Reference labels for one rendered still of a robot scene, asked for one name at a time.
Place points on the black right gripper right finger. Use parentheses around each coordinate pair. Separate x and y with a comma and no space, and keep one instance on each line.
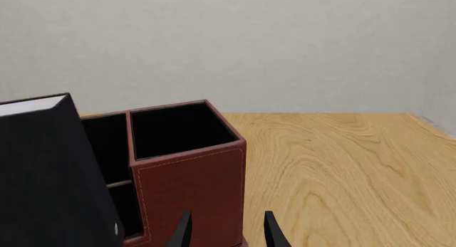
(273,231)

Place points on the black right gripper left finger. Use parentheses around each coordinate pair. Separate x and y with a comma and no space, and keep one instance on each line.
(182,231)

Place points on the red-brown desk caddy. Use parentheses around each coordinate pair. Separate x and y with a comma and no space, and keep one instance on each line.
(189,183)

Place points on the black book with white pages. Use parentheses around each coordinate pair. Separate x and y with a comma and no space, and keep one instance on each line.
(46,177)

